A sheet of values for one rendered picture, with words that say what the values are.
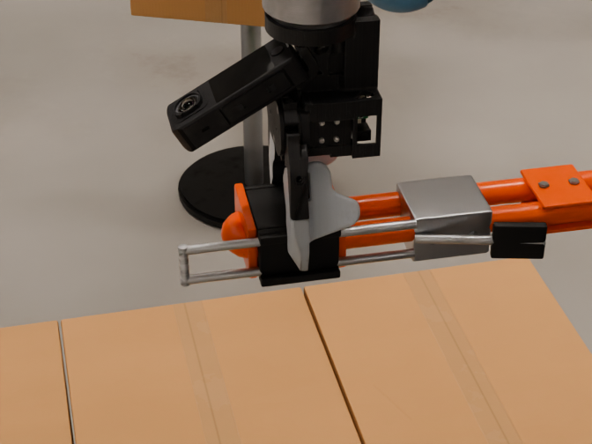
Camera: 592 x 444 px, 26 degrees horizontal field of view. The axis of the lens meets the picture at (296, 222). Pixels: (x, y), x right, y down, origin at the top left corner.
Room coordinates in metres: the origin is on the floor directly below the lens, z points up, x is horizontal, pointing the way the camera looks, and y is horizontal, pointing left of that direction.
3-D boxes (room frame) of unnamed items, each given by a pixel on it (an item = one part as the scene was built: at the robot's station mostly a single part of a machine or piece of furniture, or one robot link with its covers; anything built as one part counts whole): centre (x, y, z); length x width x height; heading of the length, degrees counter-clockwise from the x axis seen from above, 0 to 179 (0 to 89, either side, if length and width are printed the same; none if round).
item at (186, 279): (0.87, -0.06, 1.20); 0.31 x 0.03 x 0.05; 101
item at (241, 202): (0.92, 0.01, 1.20); 0.08 x 0.07 x 0.05; 101
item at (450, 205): (0.94, -0.13, 1.19); 0.07 x 0.07 x 0.04; 11
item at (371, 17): (0.91, -0.02, 1.34); 0.09 x 0.08 x 0.12; 100
